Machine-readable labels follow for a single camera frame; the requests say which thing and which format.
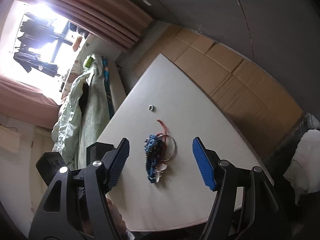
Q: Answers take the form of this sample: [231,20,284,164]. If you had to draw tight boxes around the black jewelry box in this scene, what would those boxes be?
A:
[86,142,115,166]

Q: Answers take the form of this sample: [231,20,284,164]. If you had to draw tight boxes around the pink curtain left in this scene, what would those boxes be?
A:
[0,75,60,129]

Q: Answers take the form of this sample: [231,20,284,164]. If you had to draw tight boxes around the floral window seat cushion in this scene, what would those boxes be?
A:
[61,34,91,100]

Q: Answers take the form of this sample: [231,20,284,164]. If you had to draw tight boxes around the pink curtain right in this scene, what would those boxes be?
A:
[20,0,153,51]

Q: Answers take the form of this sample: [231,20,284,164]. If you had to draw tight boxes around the light green crumpled duvet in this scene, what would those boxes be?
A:
[52,74,88,169]

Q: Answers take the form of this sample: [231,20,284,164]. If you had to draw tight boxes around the beige hanging wall cloth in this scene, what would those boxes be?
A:
[0,126,22,153]

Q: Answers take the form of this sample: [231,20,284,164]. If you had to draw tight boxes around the flattened cardboard on floor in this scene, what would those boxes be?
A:
[133,25,303,159]

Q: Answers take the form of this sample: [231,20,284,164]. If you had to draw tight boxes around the person's left hand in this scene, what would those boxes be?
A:
[82,197,130,240]

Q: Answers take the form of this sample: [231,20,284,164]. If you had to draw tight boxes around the black item under duvet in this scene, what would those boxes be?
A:
[79,82,89,115]

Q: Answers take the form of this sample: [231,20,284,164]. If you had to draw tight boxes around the white wall socket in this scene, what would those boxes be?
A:
[143,0,152,6]

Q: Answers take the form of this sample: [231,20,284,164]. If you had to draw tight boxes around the green toy on bed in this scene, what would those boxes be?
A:
[84,56,94,68]

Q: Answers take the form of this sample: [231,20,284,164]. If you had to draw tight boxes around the green bed mattress sheet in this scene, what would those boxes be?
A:
[76,54,114,168]

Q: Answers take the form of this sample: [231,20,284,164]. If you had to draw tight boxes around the red string bracelet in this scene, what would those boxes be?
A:
[156,119,171,140]

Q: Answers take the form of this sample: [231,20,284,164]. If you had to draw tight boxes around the white cloth on floor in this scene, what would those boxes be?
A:
[284,129,320,203]

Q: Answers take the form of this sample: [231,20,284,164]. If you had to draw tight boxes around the pink curtain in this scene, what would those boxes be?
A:
[20,0,153,51]
[0,75,60,129]

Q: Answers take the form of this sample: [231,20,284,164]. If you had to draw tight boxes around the hanging dark clothes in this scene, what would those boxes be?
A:
[13,12,64,77]

